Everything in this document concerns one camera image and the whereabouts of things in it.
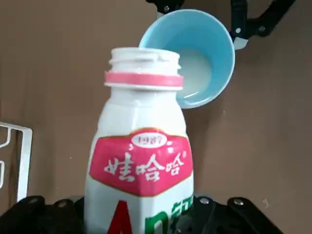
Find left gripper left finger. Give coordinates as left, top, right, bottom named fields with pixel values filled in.
left=0, top=195, right=86, bottom=234

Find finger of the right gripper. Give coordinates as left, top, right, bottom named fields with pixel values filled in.
left=146, top=0, right=186, bottom=17
left=230, top=0, right=297, bottom=51

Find white wire cup rack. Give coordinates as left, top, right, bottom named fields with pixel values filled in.
left=0, top=121, right=34, bottom=203

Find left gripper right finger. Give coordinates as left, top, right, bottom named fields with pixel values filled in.
left=192, top=194, right=286, bottom=234

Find white juice bottle pink label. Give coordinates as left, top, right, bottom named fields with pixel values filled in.
left=84, top=47, right=195, bottom=234

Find blue ceramic cup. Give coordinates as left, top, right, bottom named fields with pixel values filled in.
left=138, top=9, right=236, bottom=110

